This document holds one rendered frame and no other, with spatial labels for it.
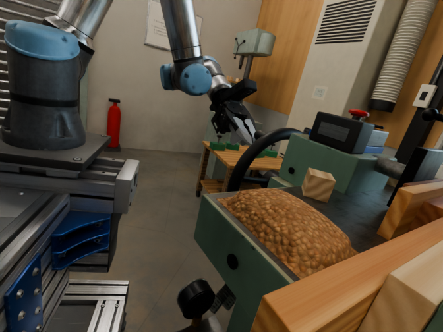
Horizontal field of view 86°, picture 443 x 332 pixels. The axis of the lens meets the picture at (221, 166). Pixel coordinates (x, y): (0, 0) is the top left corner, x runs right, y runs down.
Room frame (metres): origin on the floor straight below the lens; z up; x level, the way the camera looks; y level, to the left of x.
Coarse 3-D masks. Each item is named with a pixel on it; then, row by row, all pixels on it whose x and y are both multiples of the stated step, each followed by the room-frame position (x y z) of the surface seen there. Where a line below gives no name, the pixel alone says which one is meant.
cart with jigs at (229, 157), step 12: (204, 144) 1.94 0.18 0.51; (216, 144) 1.80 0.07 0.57; (228, 144) 1.92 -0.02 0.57; (204, 156) 1.96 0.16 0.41; (216, 156) 1.70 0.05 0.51; (228, 156) 1.71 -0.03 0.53; (240, 156) 1.78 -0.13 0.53; (264, 156) 1.95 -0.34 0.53; (276, 156) 1.98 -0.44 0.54; (204, 168) 1.97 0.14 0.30; (228, 168) 1.55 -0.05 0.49; (252, 168) 1.59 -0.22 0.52; (264, 168) 1.63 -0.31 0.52; (276, 168) 1.68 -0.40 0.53; (204, 180) 1.97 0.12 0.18; (216, 180) 2.03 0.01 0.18; (228, 180) 1.53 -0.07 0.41; (216, 192) 1.78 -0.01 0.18
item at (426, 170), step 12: (420, 156) 0.31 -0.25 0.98; (432, 156) 0.33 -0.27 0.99; (384, 168) 0.37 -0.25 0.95; (396, 168) 0.36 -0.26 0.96; (408, 168) 0.32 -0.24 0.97; (420, 168) 0.31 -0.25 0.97; (432, 168) 0.34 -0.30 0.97; (408, 180) 0.31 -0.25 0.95; (420, 180) 0.33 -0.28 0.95; (396, 192) 0.32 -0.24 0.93
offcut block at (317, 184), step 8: (312, 176) 0.30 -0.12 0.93; (320, 176) 0.30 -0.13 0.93; (328, 176) 0.31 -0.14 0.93; (304, 184) 0.32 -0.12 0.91; (312, 184) 0.30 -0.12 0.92; (320, 184) 0.30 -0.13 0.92; (328, 184) 0.29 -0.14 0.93; (304, 192) 0.30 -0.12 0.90; (312, 192) 0.30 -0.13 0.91; (320, 192) 0.30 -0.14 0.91; (328, 192) 0.29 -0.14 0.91; (320, 200) 0.30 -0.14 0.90
